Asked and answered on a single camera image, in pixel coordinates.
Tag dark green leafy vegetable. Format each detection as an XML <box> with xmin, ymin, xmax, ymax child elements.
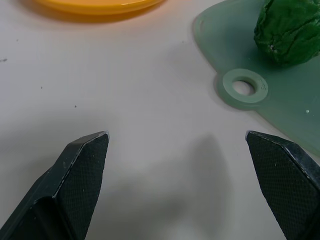
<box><xmin>253</xmin><ymin>0</ymin><xmax>320</xmax><ymax>67</ymax></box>

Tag light green cutting board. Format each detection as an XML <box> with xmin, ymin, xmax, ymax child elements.
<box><xmin>192</xmin><ymin>0</ymin><xmax>320</xmax><ymax>159</ymax></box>

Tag yellow plate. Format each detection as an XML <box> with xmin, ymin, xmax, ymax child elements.
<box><xmin>29</xmin><ymin>0</ymin><xmax>166</xmax><ymax>16</ymax></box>

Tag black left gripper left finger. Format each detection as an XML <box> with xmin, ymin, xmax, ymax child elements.
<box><xmin>0</xmin><ymin>130</ymin><xmax>110</xmax><ymax>240</ymax></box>

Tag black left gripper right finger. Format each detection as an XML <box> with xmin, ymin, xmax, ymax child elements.
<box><xmin>245</xmin><ymin>130</ymin><xmax>320</xmax><ymax>240</ymax></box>

